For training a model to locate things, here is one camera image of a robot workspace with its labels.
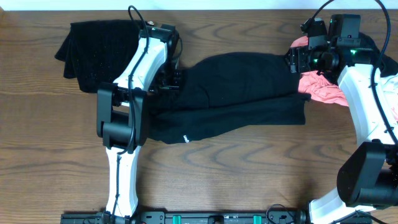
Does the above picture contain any black polo shirt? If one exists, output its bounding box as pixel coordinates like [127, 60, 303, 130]
[149, 52, 310, 144]

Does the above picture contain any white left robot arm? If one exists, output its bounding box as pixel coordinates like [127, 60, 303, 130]
[96, 24, 182, 223]

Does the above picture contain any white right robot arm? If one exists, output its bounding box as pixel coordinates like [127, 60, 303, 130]
[285, 14, 397, 223]

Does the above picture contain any coral pink garment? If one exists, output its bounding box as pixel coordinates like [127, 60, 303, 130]
[290, 35, 398, 122]

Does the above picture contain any black velvet buttoned garment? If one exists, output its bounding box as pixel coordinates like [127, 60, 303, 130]
[55, 20, 142, 93]

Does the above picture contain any black crumpled garment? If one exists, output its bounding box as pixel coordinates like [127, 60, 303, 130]
[358, 32, 397, 78]

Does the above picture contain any white garment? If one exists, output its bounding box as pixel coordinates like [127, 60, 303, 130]
[381, 75, 397, 110]

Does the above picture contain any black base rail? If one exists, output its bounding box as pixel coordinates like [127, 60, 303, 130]
[60, 205, 376, 224]

